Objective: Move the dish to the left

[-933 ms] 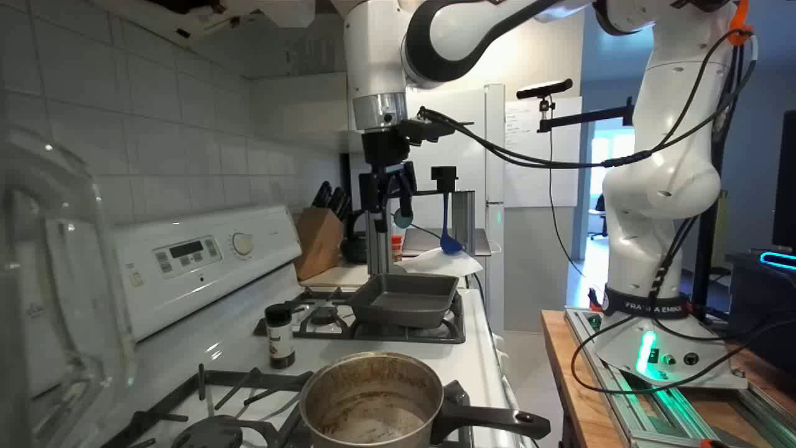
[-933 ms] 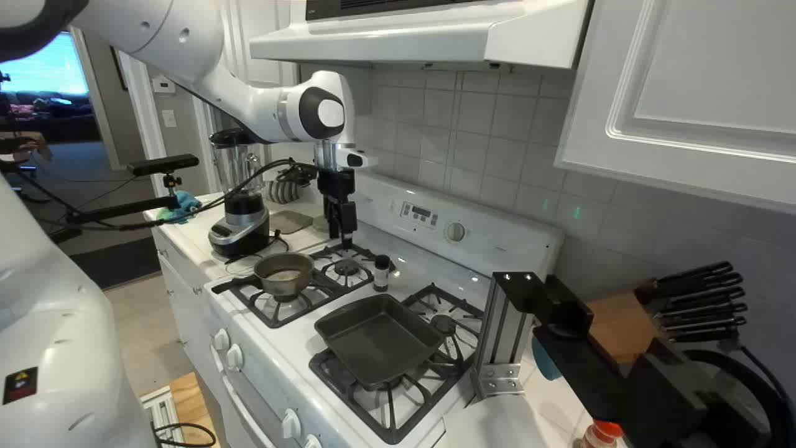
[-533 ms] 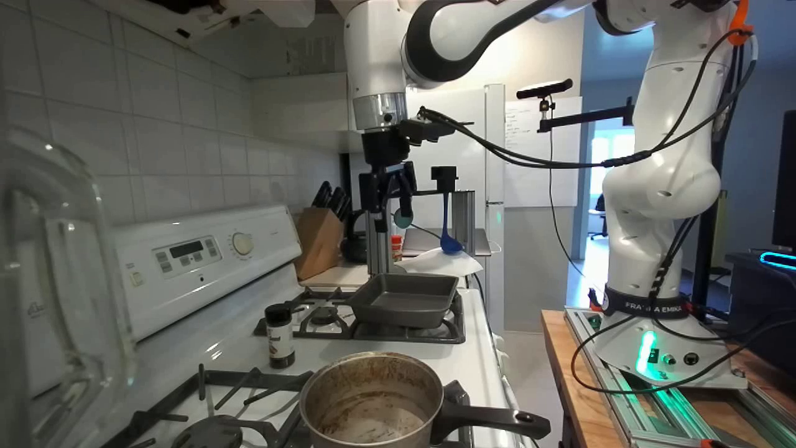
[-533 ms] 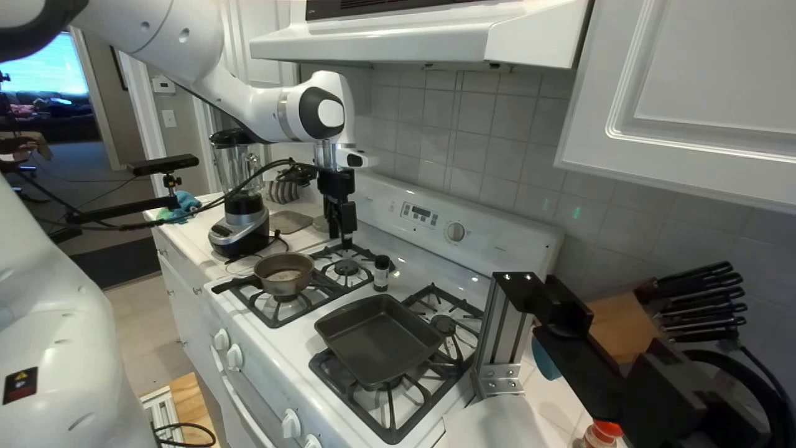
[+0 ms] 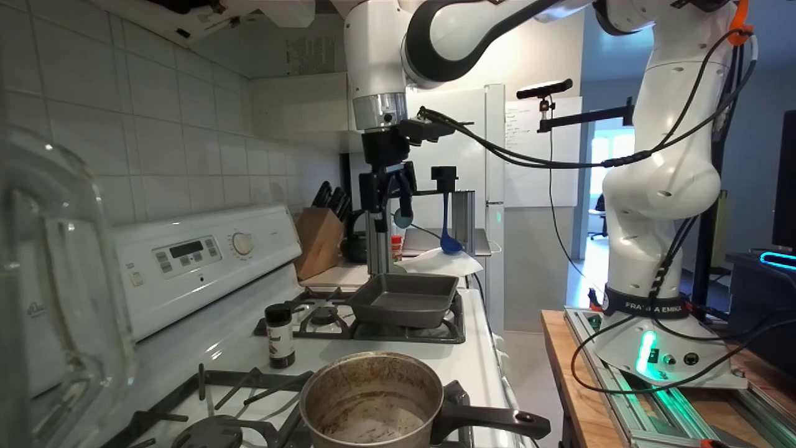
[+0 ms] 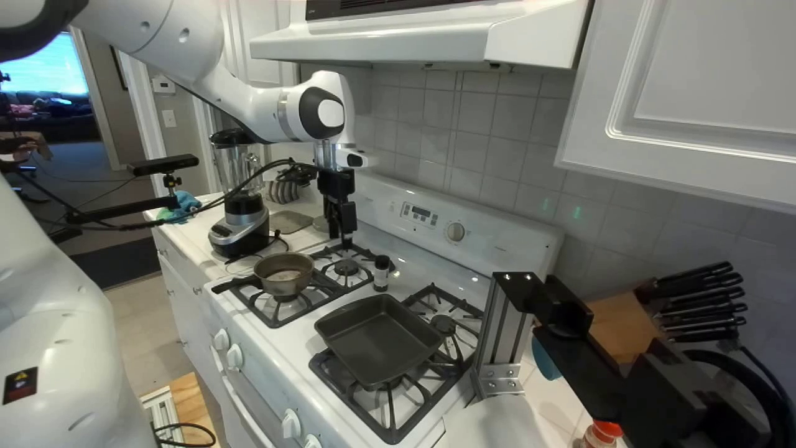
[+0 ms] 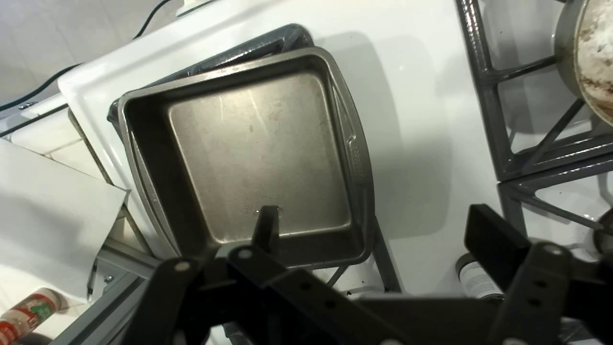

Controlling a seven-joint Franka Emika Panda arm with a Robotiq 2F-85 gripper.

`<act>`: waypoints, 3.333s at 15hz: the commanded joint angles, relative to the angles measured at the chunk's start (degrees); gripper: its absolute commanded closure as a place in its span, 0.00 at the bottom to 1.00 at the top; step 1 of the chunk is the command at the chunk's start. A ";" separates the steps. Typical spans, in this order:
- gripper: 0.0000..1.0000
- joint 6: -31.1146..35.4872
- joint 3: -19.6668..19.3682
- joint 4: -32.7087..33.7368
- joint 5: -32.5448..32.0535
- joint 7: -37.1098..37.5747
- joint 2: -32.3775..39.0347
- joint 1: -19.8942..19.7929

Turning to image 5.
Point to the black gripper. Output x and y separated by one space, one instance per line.
389 177

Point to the dark square baking dish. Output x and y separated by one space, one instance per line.
403 299

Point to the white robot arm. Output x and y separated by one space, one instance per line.
664 180

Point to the wooden knife block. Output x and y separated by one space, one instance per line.
322 233

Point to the blue spatula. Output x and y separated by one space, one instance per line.
446 184

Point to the white paper sheet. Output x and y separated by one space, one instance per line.
439 262

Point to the black stove grate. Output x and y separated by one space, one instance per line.
325 314

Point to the dark spice jar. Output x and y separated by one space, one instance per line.
279 331

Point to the white gas stove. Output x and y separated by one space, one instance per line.
197 292

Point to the clear glass blender jar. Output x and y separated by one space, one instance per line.
65 333

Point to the black camera on stand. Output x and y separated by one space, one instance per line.
543 92

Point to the steel saucepan with black handle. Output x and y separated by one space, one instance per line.
379 399

